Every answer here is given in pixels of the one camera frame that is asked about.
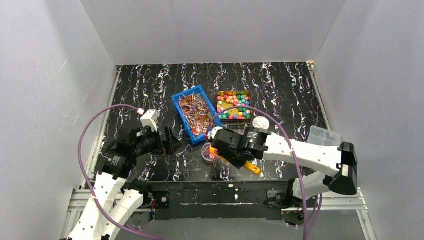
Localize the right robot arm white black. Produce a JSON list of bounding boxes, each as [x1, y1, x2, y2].
[[207, 127, 358, 200]]

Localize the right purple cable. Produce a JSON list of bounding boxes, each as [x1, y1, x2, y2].
[[205, 105, 324, 240]]

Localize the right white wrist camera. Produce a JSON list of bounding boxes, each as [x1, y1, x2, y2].
[[205, 126, 223, 142]]

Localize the white round jar lid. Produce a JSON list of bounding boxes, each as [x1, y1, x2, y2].
[[252, 116, 270, 130]]

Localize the square tin of star candies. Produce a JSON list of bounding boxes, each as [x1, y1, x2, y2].
[[216, 90, 253, 125]]

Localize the orange plastic scoop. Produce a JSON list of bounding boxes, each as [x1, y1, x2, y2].
[[209, 147, 261, 175]]

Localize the purple cable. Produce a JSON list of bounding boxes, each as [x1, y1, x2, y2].
[[78, 104, 165, 240], [205, 105, 324, 240]]

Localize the clear plastic compartment box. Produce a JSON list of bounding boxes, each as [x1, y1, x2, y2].
[[307, 126, 341, 147]]

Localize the blue plastic candy bin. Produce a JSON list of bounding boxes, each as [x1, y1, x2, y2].
[[171, 85, 218, 145]]

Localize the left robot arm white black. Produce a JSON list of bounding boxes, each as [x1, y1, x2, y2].
[[67, 126, 182, 240]]

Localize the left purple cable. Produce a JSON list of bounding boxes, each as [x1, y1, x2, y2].
[[78, 104, 165, 240]]

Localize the aluminium frame rail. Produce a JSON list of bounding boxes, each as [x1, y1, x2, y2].
[[66, 187, 377, 240]]

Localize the clear round plastic jar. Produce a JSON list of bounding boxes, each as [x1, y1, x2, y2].
[[201, 142, 220, 165]]

